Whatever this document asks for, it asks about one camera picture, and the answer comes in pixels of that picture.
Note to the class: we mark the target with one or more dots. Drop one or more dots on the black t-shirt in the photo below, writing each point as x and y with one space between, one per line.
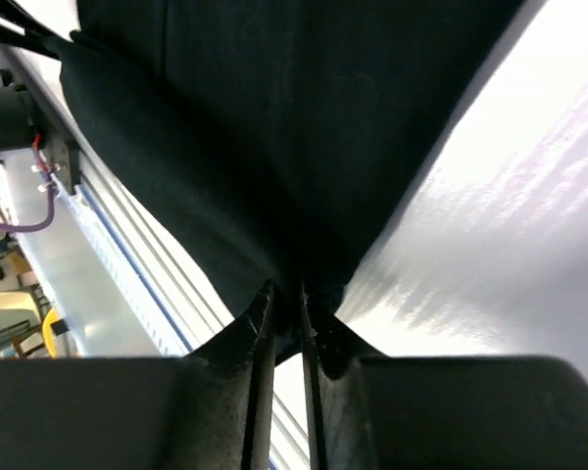
273 139

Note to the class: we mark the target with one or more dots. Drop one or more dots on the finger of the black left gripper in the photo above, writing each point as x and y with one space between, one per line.
21 30

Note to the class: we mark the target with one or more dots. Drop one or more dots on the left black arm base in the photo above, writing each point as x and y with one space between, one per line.
62 154

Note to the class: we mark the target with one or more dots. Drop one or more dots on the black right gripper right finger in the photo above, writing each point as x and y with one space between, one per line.
369 410

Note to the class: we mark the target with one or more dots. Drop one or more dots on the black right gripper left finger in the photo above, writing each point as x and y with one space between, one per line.
209 409

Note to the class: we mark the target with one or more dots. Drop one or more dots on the aluminium mounting rail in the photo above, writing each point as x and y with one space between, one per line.
115 273

